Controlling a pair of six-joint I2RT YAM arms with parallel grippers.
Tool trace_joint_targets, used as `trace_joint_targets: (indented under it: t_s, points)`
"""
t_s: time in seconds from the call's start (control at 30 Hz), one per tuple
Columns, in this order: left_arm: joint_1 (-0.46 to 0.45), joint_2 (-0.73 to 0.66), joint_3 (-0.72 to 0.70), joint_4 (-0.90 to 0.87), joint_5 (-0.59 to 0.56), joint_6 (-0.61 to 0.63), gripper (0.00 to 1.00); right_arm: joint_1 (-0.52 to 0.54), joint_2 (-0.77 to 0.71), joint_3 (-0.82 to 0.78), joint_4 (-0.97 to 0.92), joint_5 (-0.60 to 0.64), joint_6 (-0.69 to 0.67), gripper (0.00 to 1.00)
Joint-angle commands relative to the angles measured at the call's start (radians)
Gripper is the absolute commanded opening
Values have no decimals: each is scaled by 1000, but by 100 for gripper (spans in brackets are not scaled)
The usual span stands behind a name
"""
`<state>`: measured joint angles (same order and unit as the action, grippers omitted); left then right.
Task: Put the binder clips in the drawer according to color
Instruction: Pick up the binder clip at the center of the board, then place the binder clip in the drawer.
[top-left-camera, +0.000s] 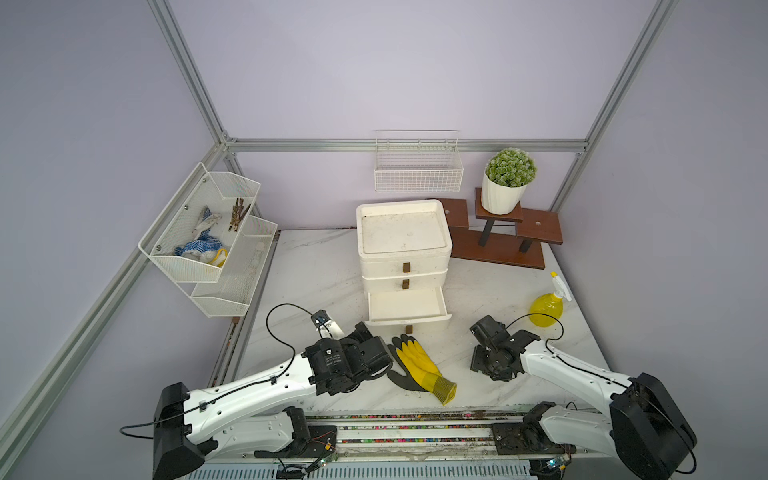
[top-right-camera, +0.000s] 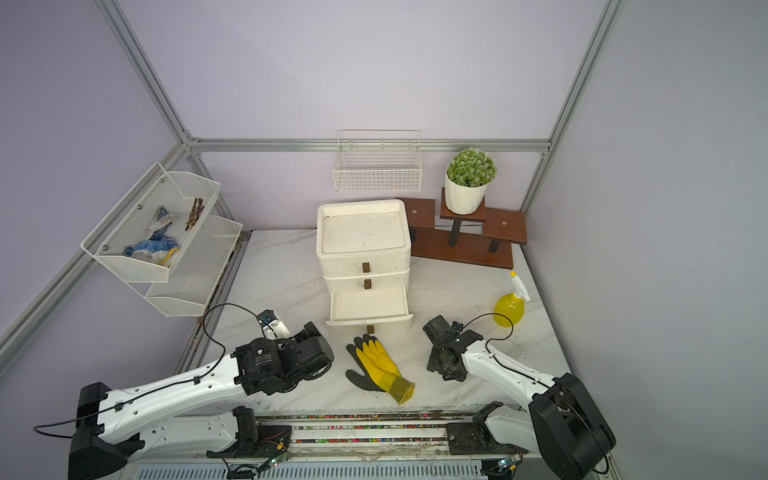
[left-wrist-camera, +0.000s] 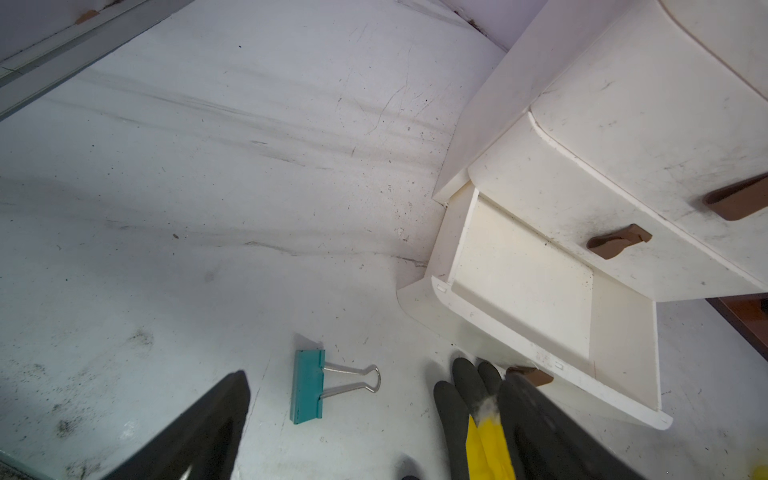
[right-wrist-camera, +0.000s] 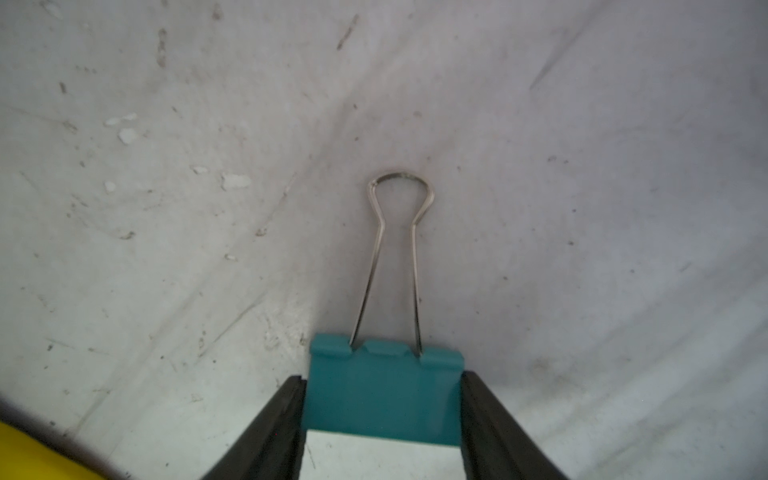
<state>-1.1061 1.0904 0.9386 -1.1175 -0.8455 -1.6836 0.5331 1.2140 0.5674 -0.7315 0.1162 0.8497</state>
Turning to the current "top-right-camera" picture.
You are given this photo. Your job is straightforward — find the yellow spray bottle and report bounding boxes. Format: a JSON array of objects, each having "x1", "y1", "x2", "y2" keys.
[{"x1": 492, "y1": 271, "x2": 531, "y2": 328}]

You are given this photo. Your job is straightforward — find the brown wooden clothespins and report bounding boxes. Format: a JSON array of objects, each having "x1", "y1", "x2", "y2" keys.
[{"x1": 185, "y1": 197, "x2": 205, "y2": 231}]

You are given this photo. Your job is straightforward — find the white mesh lower bin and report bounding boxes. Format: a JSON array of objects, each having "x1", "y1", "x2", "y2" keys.
[{"x1": 144, "y1": 215, "x2": 242, "y2": 317}]

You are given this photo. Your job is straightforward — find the white wire wall basket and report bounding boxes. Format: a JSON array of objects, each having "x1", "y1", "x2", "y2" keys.
[{"x1": 333, "y1": 129, "x2": 423, "y2": 193}]

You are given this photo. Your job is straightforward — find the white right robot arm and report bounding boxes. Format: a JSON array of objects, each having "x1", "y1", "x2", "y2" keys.
[{"x1": 423, "y1": 316, "x2": 616, "y2": 479}]

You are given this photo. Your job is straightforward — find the brown wooden step shelf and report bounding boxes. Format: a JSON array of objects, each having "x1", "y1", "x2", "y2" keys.
[{"x1": 403, "y1": 193, "x2": 528, "y2": 270}]

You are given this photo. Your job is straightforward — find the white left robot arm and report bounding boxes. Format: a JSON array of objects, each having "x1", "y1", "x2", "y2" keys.
[{"x1": 68, "y1": 323, "x2": 334, "y2": 479}]

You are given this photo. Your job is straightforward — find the white plastic drawer cabinet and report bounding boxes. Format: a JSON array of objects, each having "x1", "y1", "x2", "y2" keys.
[{"x1": 316, "y1": 199, "x2": 413, "y2": 330}]

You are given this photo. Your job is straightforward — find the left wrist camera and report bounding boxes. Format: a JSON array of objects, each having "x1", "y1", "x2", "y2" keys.
[{"x1": 256, "y1": 309, "x2": 291, "y2": 340}]

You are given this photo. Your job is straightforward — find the white mesh upper bin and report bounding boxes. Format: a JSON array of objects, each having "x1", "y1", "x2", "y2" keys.
[{"x1": 81, "y1": 163, "x2": 220, "y2": 283}]

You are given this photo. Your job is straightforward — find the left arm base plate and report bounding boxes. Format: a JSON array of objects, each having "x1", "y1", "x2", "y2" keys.
[{"x1": 206, "y1": 406, "x2": 292, "y2": 460}]

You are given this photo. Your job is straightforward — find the green plant in white pot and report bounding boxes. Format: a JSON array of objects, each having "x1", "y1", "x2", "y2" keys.
[{"x1": 445, "y1": 147, "x2": 497, "y2": 215}]

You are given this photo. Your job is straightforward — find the blue white cloth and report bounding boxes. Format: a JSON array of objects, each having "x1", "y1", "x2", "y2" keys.
[{"x1": 123, "y1": 206, "x2": 180, "y2": 267}]

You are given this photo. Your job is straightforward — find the white mesh bin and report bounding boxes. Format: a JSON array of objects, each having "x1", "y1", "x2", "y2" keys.
[
  {"x1": 144, "y1": 215, "x2": 242, "y2": 317},
  {"x1": 81, "y1": 163, "x2": 220, "y2": 283}
]

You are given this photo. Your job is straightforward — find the yellow black work glove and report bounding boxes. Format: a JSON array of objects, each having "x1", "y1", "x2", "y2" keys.
[{"x1": 345, "y1": 334, "x2": 415, "y2": 405}]

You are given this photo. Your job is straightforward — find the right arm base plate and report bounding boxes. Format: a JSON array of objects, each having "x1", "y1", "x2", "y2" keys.
[{"x1": 446, "y1": 401, "x2": 528, "y2": 455}]

